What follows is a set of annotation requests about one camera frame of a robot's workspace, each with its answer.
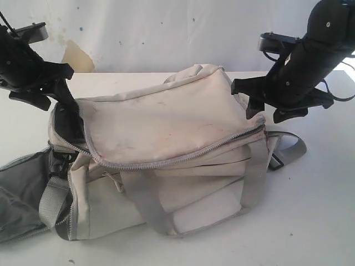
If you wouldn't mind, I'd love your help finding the white fabric zipper bag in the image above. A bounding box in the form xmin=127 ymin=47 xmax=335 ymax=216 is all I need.
xmin=1 ymin=64 xmax=307 ymax=242

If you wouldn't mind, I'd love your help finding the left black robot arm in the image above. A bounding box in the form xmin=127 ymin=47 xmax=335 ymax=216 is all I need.
xmin=1 ymin=16 xmax=84 ymax=143

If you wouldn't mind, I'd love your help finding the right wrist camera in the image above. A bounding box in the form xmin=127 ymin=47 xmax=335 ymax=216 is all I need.
xmin=258 ymin=32 xmax=300 ymax=62

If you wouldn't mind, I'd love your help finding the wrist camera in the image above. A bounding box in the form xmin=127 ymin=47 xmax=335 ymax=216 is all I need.
xmin=11 ymin=22 xmax=48 ymax=44
xmin=258 ymin=32 xmax=300 ymax=62

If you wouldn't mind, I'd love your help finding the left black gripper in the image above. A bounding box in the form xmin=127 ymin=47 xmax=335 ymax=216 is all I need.
xmin=1 ymin=30 xmax=85 ymax=143

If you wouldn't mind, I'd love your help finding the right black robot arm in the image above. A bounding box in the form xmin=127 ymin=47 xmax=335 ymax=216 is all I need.
xmin=231 ymin=1 xmax=354 ymax=123

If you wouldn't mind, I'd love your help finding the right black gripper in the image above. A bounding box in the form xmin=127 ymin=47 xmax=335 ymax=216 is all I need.
xmin=231 ymin=41 xmax=344 ymax=124

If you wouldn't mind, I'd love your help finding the beige tape patch on wall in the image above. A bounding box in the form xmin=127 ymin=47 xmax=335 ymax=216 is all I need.
xmin=61 ymin=40 xmax=95 ymax=73

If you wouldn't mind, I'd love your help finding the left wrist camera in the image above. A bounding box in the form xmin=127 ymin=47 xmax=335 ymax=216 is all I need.
xmin=11 ymin=22 xmax=48 ymax=44

